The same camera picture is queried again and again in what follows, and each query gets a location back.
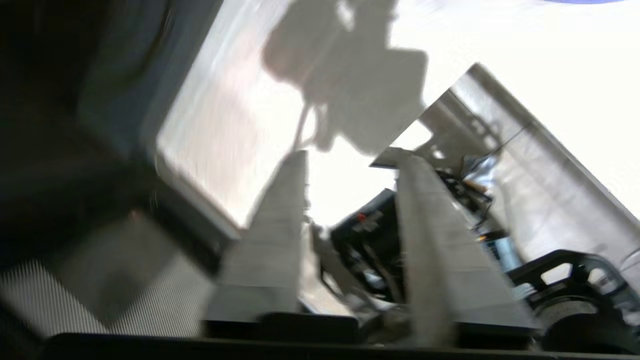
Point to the purple plate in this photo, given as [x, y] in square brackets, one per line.
[585, 1]

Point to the microwave door with dark glass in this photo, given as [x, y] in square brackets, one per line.
[100, 125]

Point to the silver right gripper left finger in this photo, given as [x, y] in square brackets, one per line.
[265, 260]

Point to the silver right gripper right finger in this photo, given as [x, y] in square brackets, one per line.
[450, 280]

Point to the black robot chassis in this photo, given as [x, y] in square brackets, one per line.
[370, 240]

